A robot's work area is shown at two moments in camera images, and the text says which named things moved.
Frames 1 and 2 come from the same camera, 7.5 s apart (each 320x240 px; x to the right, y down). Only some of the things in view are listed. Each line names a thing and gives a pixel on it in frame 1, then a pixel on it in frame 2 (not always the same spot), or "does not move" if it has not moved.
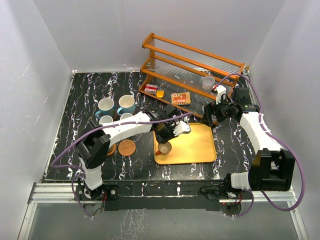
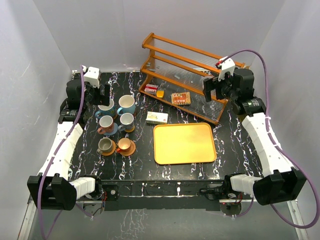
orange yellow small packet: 160,93 does not move
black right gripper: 210,109 -> 210,84
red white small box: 151,88 does not move
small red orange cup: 164,149 -> 124,144
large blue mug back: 107,107 does not move
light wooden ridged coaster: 126,147 does not move
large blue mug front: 127,103 does not move
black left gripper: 163,140 -> 101,99
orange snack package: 180,98 does not move
